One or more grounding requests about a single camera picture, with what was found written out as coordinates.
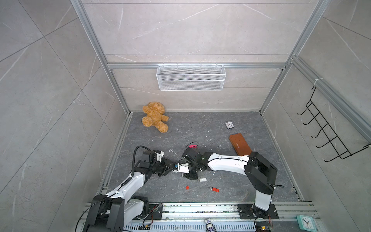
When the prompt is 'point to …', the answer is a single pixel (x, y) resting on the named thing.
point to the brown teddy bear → (155, 110)
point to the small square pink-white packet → (229, 124)
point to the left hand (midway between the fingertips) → (177, 163)
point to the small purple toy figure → (209, 226)
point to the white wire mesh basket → (191, 78)
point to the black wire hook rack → (326, 129)
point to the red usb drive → (215, 189)
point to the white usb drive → (203, 180)
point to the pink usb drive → (193, 146)
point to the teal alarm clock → (306, 223)
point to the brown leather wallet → (240, 145)
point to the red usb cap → (187, 187)
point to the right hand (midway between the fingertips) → (186, 172)
